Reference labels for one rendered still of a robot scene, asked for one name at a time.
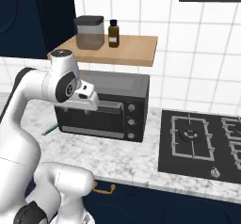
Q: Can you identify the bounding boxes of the thin green utensil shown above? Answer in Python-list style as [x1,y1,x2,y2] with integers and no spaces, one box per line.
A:
[40,123,59,137]

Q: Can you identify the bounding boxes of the navy wall cupboard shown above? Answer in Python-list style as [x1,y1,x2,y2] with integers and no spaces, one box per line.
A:
[0,0,77,60]

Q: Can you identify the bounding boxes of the brown glass bottle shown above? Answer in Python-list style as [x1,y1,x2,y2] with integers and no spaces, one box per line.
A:
[107,19,121,49]

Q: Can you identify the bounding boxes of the gold drawer handle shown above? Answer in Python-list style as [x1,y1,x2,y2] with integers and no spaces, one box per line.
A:
[92,182,118,195]

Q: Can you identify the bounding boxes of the hob control knob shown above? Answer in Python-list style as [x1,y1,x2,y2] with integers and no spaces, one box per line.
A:
[210,167,220,178]

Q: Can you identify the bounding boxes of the clear jar with black lid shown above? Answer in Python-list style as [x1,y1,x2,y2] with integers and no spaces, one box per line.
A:
[73,15,105,51]

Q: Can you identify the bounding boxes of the wooden wall shelf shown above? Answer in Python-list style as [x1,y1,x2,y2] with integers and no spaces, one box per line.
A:
[46,34,159,68]

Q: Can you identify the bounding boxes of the navy drawer front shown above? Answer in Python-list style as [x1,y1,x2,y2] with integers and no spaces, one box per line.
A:
[82,179,241,224]

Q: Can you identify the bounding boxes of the black gas hob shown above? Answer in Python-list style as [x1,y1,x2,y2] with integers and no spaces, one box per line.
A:
[157,108,241,185]

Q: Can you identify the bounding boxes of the black toaster oven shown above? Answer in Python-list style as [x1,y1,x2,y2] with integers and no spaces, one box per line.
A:
[54,70,151,143]

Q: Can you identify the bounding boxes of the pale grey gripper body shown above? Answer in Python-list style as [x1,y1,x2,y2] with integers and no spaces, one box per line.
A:
[64,90,101,112]

